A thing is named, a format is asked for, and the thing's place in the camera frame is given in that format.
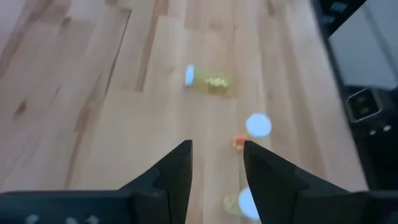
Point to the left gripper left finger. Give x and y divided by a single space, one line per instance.
168 186

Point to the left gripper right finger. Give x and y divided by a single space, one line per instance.
280 193

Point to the translucent pill bottle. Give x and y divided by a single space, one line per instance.
258 125
245 202

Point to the yellow-green pill bottle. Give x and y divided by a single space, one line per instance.
214 82

